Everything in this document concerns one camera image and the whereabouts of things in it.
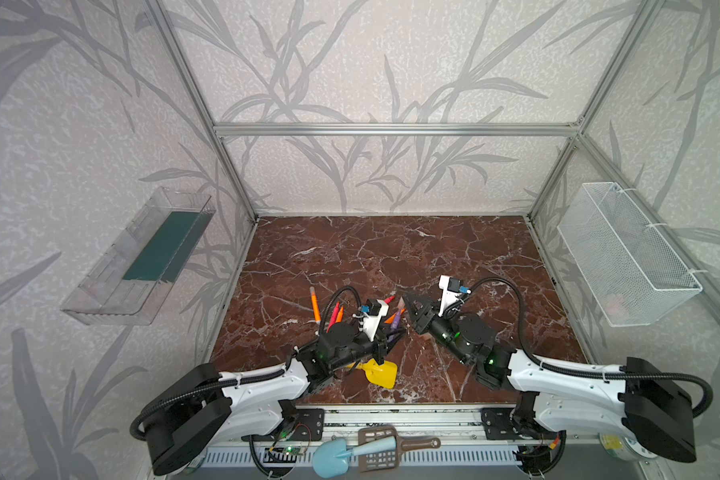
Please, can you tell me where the orange highlighter pair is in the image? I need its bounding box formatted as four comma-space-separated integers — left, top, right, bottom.
309, 286, 322, 324

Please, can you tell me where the purple highlighter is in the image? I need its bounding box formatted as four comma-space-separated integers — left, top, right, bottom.
389, 307, 405, 330

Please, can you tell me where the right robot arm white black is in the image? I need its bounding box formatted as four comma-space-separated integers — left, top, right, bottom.
402, 276, 714, 463

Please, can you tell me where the pink highlighter left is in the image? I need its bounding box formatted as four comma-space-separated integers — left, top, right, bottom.
327, 301, 342, 331

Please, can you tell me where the yellow toy shovel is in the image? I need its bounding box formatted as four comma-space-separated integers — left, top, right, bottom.
355, 358, 398, 390

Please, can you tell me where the small circuit board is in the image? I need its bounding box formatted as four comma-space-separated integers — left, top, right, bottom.
264, 446, 310, 464

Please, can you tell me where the light blue toy shovel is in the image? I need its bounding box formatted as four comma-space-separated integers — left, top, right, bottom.
312, 436, 397, 479

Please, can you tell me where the brown toy sieve scoop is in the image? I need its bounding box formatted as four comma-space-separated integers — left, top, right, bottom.
358, 425, 441, 473

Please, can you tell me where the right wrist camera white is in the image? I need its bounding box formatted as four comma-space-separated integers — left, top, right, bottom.
438, 275, 471, 319

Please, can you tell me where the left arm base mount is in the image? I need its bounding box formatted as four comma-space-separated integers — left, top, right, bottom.
273, 408, 325, 442

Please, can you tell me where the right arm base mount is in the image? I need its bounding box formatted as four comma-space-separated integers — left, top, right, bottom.
480, 406, 558, 442

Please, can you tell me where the white wire mesh basket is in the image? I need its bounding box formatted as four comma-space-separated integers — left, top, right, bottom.
558, 182, 703, 327

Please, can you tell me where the clear plastic wall tray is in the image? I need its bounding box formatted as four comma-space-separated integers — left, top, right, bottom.
61, 187, 216, 326

